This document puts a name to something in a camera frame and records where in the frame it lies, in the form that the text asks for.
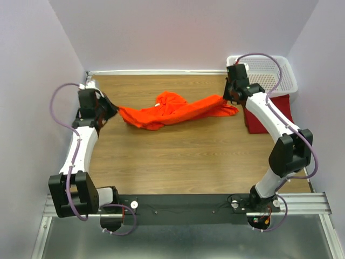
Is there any orange t shirt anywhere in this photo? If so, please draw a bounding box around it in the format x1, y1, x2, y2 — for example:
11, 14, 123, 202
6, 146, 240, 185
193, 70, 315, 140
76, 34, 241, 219
118, 91, 239, 131

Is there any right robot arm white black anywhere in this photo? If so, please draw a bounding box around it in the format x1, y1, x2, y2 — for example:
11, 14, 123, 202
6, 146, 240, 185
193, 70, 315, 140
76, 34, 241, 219
223, 64, 313, 212

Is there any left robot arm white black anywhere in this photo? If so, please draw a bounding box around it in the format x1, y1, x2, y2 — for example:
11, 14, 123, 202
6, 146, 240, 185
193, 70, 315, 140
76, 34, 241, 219
48, 84, 120, 221

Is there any folded dark red t shirt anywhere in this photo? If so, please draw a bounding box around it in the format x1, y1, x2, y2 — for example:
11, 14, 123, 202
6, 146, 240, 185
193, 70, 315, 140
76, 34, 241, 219
243, 94, 295, 134

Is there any white plastic basket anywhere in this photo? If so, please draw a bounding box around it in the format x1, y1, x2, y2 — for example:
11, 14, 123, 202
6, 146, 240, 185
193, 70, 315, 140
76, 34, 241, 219
241, 55, 298, 100

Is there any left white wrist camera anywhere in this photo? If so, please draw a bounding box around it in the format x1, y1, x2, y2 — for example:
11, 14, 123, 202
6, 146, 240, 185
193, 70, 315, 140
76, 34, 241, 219
78, 80, 105, 99

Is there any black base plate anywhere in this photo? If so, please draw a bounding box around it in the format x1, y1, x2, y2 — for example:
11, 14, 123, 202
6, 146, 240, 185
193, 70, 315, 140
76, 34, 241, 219
88, 193, 281, 233

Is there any aluminium rail frame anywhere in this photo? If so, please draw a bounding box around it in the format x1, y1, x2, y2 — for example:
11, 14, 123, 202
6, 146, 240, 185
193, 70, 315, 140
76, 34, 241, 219
32, 70, 337, 259

